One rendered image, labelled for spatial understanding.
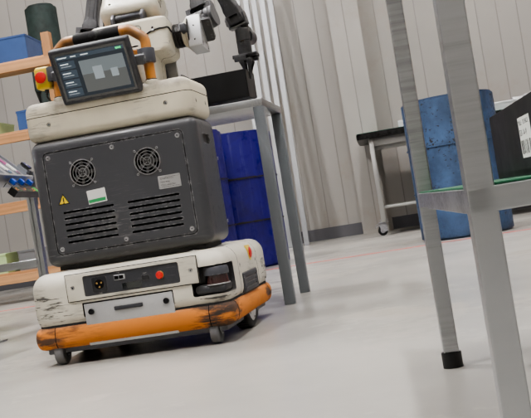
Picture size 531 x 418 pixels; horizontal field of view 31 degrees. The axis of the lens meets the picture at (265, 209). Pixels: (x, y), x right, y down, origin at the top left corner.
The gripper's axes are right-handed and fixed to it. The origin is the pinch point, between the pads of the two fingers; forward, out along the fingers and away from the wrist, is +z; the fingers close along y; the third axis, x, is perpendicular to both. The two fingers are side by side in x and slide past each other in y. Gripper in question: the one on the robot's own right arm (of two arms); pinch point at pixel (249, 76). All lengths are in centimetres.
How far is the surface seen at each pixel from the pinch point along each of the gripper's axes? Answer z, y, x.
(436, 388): 95, -60, 204
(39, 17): -176, 278, -484
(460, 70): 50, -70, 275
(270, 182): 44.2, -4.4, 17.9
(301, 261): 78, -5, -24
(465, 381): 95, -65, 202
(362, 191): 38, 6, -567
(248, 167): 18, 56, -258
